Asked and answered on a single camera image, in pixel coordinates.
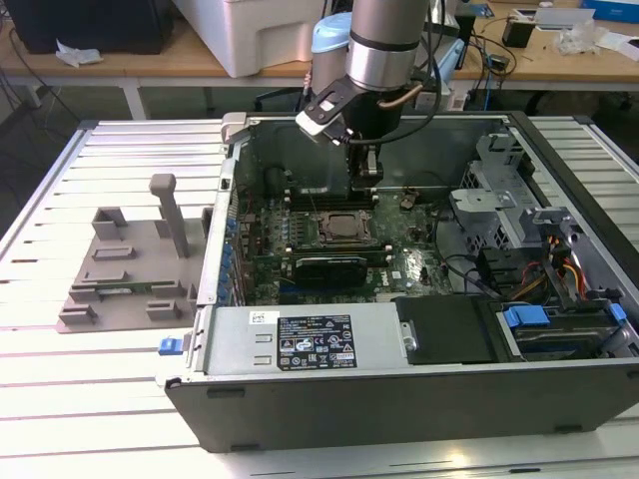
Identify large black box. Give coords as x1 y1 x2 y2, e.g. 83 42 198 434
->
9 0 176 55

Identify grey case corner latch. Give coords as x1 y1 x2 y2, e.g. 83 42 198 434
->
221 112 250 146

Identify grey metal drive cage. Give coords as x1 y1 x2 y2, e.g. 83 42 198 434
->
448 132 590 260

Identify white wrist camera on bracket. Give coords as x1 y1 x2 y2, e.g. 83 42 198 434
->
294 77 360 146

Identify silver power supply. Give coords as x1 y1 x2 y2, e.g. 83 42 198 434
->
202 302 418 378

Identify black plastic shroud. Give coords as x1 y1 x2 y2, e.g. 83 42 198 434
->
391 294 500 365

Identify blue cardboard box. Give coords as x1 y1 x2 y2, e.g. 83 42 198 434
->
581 0 639 24

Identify black camera cable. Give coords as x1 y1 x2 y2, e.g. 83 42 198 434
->
342 0 448 147

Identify small black box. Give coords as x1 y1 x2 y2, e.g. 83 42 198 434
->
501 14 535 49

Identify CPU socket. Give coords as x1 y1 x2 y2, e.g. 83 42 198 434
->
318 210 375 247

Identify hard disk in blue carrier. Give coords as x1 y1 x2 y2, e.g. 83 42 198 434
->
496 302 628 360

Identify green motherboard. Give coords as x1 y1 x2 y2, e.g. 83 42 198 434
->
234 192 455 305

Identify black open PC case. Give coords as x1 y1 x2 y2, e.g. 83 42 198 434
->
154 110 639 453

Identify black graphics card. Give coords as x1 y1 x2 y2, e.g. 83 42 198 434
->
294 254 368 289

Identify white plastic box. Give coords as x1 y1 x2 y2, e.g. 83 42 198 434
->
172 0 328 79

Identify wooden desk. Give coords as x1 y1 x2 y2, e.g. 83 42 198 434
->
0 0 639 121

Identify clear plastic bags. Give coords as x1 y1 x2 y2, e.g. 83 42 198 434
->
556 24 608 56

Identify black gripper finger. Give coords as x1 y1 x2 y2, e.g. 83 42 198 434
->
348 143 385 192

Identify black RAM slot row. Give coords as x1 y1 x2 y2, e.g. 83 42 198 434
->
288 241 393 264
287 185 380 211

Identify white paper sheet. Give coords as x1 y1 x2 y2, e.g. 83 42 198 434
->
596 29 639 61

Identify crumpled white paper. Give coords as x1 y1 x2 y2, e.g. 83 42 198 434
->
54 39 105 69

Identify grey parts rack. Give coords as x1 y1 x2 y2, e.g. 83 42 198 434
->
55 173 214 334

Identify yellow and red wire bundle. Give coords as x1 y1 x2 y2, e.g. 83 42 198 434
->
513 234 588 300

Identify flat grey box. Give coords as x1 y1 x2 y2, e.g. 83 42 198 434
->
533 7 595 32

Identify green RAM stick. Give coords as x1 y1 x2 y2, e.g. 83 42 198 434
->
94 283 177 295

